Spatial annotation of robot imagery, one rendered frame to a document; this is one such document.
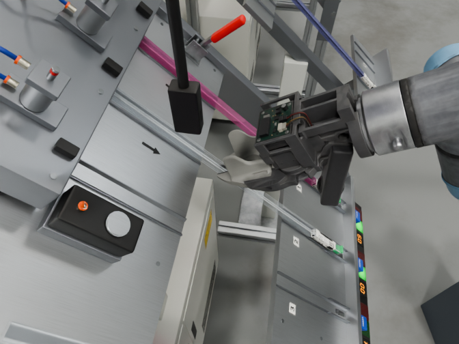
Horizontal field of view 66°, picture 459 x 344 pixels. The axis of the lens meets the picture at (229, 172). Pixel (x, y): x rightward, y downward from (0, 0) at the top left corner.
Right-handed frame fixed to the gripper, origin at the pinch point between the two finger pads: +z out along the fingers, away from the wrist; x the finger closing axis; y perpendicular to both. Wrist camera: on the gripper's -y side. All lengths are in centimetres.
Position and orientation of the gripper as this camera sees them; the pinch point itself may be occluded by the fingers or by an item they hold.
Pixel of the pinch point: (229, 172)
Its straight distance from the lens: 51.5
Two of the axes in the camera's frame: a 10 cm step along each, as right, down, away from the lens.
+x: -1.6, 8.0, -5.8
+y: -5.3, -5.6, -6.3
